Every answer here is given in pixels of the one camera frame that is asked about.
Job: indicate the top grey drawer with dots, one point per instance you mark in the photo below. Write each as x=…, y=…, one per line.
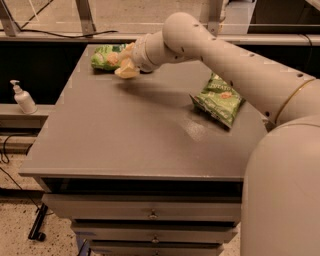
x=94, y=207

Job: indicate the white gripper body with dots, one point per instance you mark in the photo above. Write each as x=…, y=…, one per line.
x=138, y=55

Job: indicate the green rice chip bag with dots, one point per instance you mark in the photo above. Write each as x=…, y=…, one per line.
x=105, y=57

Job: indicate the green potato chip bag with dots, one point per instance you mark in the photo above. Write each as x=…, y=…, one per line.
x=219, y=100

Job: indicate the grey drawer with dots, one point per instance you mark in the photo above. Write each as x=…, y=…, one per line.
x=156, y=232
x=161, y=249
x=94, y=207

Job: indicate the white pump dispenser bottle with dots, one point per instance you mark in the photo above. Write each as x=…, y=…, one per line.
x=23, y=98

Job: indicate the black metal floor foot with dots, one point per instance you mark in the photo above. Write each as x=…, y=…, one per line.
x=35, y=233

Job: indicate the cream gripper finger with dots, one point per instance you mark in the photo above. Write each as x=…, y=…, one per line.
x=128, y=71
x=127, y=51

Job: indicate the orange fruit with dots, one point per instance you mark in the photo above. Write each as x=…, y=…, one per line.
x=125, y=62

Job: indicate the middle grey drawer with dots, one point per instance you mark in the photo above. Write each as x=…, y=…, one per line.
x=156, y=232

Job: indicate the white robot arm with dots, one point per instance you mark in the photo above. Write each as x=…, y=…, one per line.
x=281, y=192

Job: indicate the grey drawer cabinet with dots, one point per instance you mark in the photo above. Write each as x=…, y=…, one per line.
x=142, y=138

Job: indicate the bottom grey drawer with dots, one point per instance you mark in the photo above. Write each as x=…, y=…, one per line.
x=161, y=249

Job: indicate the grey metal railing frame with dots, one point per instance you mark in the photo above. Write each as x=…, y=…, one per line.
x=243, y=22

